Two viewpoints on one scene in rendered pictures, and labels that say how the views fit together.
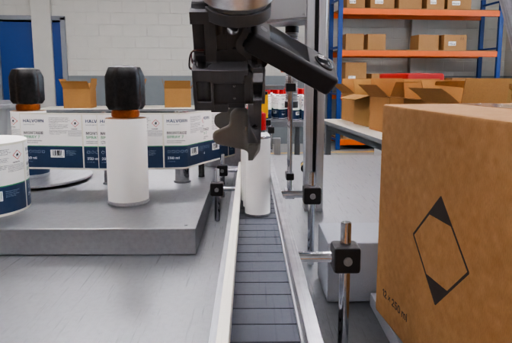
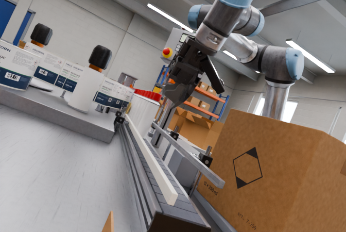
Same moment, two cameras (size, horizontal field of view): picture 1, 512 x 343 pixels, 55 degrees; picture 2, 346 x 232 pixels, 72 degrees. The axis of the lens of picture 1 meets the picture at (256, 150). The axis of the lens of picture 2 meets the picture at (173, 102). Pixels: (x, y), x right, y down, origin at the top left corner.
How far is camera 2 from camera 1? 23 cm
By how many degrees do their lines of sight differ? 18
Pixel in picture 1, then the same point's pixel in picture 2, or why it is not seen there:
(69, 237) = (51, 112)
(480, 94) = (218, 129)
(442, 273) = (246, 176)
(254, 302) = not seen: hidden behind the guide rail
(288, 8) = not seen: hidden behind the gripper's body
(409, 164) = (240, 132)
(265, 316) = not seen: hidden behind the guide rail
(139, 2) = (78, 25)
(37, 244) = (32, 109)
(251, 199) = (141, 129)
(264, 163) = (153, 115)
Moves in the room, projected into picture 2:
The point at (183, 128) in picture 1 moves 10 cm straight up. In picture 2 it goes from (110, 87) to (118, 70)
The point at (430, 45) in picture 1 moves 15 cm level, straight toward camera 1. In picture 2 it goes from (195, 102) to (195, 102)
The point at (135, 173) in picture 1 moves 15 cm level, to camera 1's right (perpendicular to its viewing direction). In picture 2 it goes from (88, 97) to (121, 110)
